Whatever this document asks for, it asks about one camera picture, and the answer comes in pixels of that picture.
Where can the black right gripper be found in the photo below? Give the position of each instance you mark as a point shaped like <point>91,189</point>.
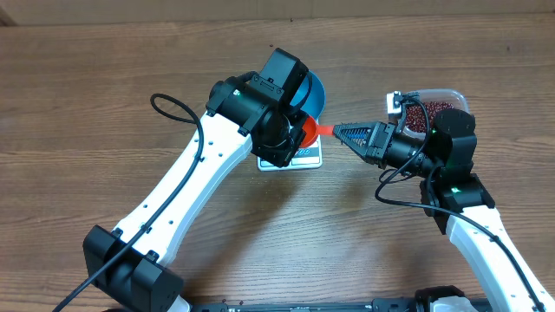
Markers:
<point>379,143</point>

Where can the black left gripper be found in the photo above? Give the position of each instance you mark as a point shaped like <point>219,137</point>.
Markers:
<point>282,157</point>

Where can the orange scoop with blue handle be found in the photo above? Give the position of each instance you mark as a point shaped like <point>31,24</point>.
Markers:
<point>314,130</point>

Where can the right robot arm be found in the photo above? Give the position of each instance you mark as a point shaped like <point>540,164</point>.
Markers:
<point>453,195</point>

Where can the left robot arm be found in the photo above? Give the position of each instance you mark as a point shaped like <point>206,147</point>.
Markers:
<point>250,113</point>

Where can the white digital kitchen scale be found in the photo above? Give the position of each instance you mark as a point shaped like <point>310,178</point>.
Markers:
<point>306,158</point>

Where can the blue plastic bowl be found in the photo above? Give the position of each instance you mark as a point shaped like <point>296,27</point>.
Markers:
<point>313,88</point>

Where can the clear plastic container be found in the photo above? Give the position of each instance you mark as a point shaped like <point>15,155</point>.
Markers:
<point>438,94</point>

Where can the red beans in container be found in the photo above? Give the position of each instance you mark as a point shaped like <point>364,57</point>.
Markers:
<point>415,120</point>

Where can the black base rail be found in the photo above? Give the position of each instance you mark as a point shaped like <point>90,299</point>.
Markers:
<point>440,298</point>

